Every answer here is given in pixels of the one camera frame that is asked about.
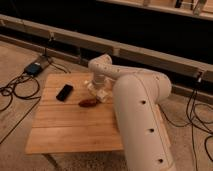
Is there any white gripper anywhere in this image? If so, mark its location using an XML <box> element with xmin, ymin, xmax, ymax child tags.
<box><xmin>84</xmin><ymin>80</ymin><xmax>112</xmax><ymax>102</ymax></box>

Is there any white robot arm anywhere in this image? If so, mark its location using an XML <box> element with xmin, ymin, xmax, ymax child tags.
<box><xmin>87</xmin><ymin>54</ymin><xmax>177</xmax><ymax>171</ymax></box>

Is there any black rectangular remote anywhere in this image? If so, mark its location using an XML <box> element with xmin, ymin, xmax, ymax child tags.
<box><xmin>56</xmin><ymin>84</ymin><xmax>73</xmax><ymax>101</ymax></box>

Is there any wooden table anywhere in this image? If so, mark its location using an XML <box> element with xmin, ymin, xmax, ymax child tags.
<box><xmin>26</xmin><ymin>74</ymin><xmax>124</xmax><ymax>154</ymax></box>

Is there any black power adapter box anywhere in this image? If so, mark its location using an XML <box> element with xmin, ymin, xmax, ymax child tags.
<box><xmin>24</xmin><ymin>62</ymin><xmax>42</xmax><ymax>76</ymax></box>

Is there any long wooden rail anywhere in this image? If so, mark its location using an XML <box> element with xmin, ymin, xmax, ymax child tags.
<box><xmin>0</xmin><ymin>14</ymin><xmax>213</xmax><ymax>83</ymax></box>

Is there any black floor cables right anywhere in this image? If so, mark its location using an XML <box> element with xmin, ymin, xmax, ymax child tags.
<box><xmin>161</xmin><ymin>75</ymin><xmax>213</xmax><ymax>171</ymax></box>

